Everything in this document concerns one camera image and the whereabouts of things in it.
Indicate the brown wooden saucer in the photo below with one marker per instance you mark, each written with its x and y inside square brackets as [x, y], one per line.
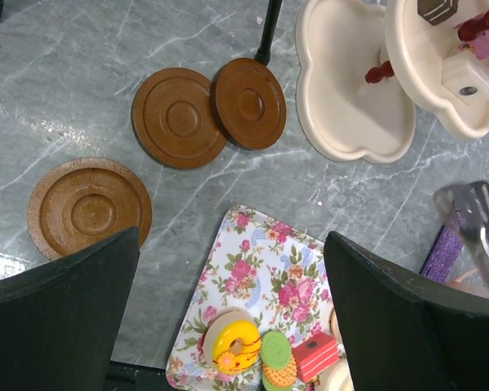
[172, 119]
[248, 104]
[84, 201]

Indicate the floral serving tray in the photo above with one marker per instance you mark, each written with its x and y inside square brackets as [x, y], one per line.
[265, 267]

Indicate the metal serving tongs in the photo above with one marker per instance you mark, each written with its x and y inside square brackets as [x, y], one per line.
[465, 207]

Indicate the pink cake slice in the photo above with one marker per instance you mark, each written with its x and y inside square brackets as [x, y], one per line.
[474, 35]

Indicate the stacked colourful macarons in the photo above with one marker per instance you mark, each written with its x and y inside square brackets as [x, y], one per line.
[279, 369]

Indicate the pink cup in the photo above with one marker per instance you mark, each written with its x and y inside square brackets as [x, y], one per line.
[461, 283]

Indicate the cream three-tier cake stand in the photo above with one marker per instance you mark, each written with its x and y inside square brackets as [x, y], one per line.
[367, 68]

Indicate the black perforated music stand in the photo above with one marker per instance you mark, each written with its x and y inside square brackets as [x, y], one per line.
[263, 54]

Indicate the purple glitter microphone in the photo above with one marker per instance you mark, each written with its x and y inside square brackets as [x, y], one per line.
[444, 253]

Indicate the yellow glazed donut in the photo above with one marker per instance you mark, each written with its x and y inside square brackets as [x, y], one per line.
[232, 343]

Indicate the red striped cake slice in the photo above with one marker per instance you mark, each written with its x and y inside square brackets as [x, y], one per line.
[314, 355]

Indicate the white cake slice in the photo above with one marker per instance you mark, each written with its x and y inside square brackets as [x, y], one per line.
[466, 77]

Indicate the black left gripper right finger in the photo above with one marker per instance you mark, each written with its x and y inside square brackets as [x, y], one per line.
[402, 331]

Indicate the chocolate cake slice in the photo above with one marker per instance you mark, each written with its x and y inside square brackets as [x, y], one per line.
[436, 11]

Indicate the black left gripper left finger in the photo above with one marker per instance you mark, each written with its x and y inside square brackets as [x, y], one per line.
[59, 321]

